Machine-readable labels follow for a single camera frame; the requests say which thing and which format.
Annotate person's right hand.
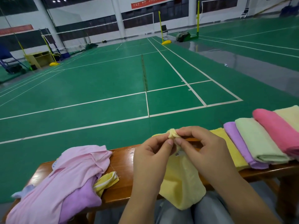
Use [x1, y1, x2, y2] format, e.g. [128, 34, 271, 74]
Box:
[174, 126, 239, 194]

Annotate person's left hand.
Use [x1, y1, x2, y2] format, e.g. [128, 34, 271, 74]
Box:
[133, 133, 176, 201]

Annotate pale yellow towel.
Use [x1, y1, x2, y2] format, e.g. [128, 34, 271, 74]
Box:
[210, 128, 249, 168]
[274, 105, 299, 133]
[152, 128, 207, 211]

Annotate purple towel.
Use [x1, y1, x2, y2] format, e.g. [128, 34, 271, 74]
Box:
[223, 121, 270, 170]
[58, 177, 103, 224]

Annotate yellow white striped cloth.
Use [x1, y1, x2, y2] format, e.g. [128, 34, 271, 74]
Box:
[93, 171, 120, 198]

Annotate light green striped towel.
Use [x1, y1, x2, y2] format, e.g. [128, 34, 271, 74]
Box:
[235, 117, 291, 164]

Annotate hot pink towel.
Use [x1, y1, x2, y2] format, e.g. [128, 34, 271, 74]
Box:
[252, 108, 299, 158]

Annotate light pink towel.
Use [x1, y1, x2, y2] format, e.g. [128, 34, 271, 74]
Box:
[6, 145, 113, 224]

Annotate white blue towel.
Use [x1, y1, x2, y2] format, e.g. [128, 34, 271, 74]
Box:
[12, 184, 36, 199]

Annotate person's grey trousers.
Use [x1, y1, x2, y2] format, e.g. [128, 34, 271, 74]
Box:
[154, 191, 234, 224]

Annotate brown wooden bench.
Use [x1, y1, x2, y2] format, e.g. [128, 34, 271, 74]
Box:
[2, 142, 299, 224]

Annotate black sports bag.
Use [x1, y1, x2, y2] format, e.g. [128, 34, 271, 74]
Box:
[176, 31, 191, 43]

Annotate badminton net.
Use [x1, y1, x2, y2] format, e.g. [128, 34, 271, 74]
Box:
[56, 13, 159, 38]

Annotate yellow wooden stand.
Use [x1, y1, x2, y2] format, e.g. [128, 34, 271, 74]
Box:
[26, 50, 58, 69]

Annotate blue umpire chair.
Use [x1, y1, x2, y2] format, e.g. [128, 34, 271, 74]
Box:
[0, 44, 26, 75]

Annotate red wall banner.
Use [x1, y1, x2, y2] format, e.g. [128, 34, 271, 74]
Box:
[0, 24, 34, 36]
[131, 0, 173, 10]

